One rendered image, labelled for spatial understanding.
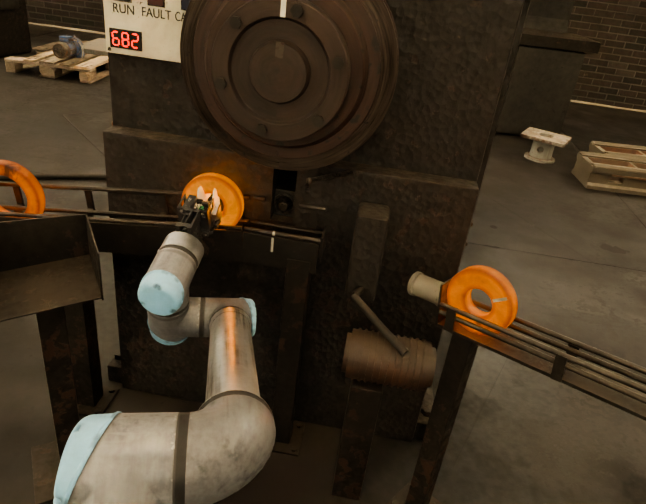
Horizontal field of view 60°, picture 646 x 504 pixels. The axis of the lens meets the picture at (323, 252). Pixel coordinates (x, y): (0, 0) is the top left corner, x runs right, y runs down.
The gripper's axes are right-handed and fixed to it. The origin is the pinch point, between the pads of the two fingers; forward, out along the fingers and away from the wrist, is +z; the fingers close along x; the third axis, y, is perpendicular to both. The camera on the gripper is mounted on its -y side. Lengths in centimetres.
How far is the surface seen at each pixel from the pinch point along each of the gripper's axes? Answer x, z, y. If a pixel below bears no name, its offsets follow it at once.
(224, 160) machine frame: -1.2, 7.5, 6.1
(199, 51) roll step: 1.3, 4.0, 36.0
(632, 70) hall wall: -320, 573, -200
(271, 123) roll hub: -16.4, -5.3, 26.9
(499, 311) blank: -70, -23, 0
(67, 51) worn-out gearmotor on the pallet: 254, 343, -150
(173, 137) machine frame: 13.3, 11.4, 8.1
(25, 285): 35.1, -30.6, -8.4
